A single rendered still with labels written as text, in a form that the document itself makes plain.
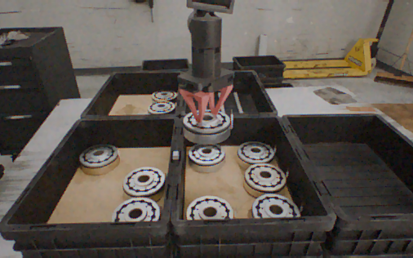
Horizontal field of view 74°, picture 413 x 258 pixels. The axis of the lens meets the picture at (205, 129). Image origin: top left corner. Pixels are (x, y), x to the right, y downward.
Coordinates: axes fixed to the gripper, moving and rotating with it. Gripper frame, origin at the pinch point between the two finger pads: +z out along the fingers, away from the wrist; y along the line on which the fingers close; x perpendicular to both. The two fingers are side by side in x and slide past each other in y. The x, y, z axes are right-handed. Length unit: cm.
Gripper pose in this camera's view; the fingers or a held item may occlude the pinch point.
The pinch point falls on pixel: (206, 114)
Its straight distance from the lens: 58.8
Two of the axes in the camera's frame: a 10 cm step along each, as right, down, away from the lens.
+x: 7.2, 3.3, -6.1
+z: 0.1, 8.7, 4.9
